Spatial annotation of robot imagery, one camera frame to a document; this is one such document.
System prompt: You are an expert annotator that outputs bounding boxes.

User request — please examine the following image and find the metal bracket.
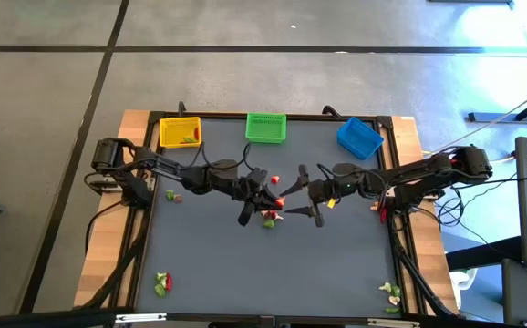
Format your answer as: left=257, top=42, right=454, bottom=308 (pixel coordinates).
left=115, top=313, right=168, bottom=323
left=367, top=317, right=422, bottom=328

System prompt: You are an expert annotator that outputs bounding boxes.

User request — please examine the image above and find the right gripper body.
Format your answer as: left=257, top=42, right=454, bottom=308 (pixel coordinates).
left=307, top=178, right=343, bottom=205

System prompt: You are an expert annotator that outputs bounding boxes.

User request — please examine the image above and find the wooden table side board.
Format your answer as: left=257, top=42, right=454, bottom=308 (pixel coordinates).
left=384, top=115, right=460, bottom=315
left=74, top=108, right=151, bottom=309

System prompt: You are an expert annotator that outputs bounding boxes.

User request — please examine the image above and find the blue plastic basket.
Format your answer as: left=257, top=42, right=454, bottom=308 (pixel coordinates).
left=336, top=117, right=385, bottom=161

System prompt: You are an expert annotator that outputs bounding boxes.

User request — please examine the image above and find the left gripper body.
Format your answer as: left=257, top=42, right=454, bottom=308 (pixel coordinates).
left=238, top=175, right=272, bottom=206

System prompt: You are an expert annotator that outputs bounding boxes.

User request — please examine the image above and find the green plastic basket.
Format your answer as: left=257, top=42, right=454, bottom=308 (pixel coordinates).
left=244, top=112, right=288, bottom=145

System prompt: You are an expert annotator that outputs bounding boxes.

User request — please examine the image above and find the black support strut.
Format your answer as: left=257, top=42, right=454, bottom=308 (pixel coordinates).
left=388, top=227, right=459, bottom=318
left=78, top=213, right=150, bottom=311

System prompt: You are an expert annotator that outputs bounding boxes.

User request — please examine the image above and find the yellow plastic basket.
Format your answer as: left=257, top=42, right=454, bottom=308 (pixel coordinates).
left=159, top=116, right=202, bottom=149

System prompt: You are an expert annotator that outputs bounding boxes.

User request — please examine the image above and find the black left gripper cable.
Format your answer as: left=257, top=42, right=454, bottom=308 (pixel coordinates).
left=185, top=139, right=254, bottom=173

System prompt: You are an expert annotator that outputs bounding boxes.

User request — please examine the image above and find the black stand leg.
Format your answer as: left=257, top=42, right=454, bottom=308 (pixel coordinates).
left=445, top=236, right=522, bottom=270

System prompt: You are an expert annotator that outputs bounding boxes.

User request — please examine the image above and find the dark metal stand base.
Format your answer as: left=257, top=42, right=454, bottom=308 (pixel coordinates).
left=467, top=88, right=527, bottom=124

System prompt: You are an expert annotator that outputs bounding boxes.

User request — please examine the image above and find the black horizontal bar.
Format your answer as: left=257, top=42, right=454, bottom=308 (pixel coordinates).
left=0, top=308, right=135, bottom=328

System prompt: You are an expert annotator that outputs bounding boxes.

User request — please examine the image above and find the white plastic object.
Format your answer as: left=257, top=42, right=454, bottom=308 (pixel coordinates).
left=449, top=267, right=479, bottom=311

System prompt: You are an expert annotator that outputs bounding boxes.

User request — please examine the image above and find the black table frame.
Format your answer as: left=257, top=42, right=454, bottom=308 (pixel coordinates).
left=124, top=109, right=429, bottom=320

